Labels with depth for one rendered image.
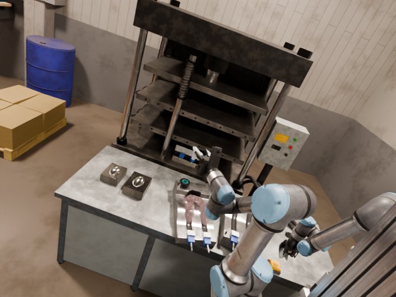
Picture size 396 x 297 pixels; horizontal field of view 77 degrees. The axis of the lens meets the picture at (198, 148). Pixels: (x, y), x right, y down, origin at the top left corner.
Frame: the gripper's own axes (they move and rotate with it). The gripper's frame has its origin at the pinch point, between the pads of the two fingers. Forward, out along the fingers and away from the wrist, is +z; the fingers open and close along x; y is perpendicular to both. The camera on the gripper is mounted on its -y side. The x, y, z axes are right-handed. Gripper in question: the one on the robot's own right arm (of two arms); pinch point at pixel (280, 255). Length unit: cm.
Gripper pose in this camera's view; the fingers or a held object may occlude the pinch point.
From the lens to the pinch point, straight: 180.0
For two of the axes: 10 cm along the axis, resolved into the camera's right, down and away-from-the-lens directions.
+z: -3.1, 8.3, 4.7
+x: 9.4, 3.5, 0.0
